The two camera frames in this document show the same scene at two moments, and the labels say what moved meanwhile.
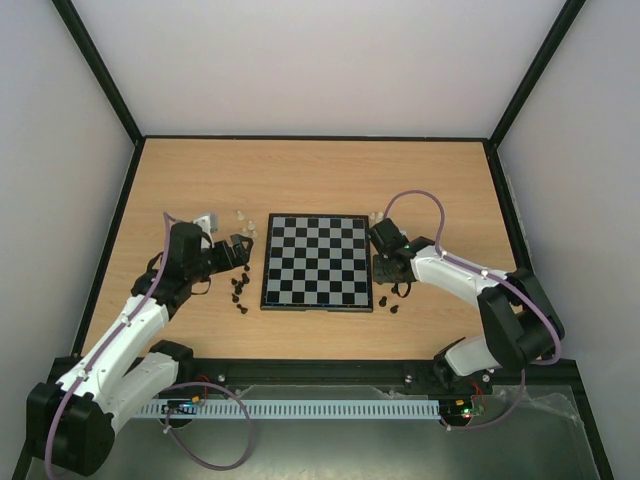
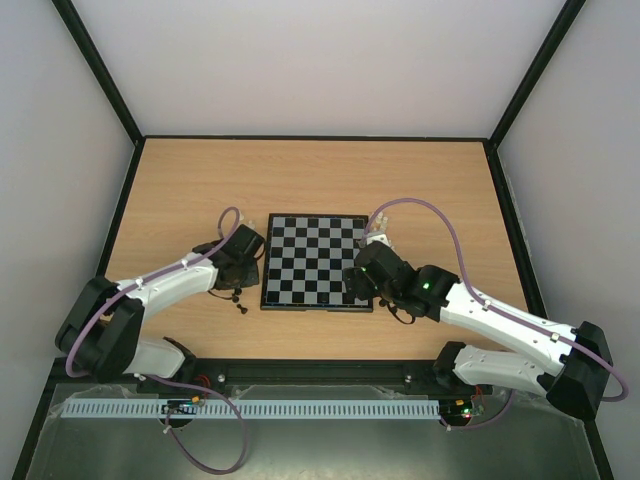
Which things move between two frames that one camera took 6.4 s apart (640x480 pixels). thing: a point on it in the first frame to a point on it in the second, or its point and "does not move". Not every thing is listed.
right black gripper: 385,270 to 351,284
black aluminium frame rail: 410,372 does not move
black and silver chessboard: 318,263 does not move
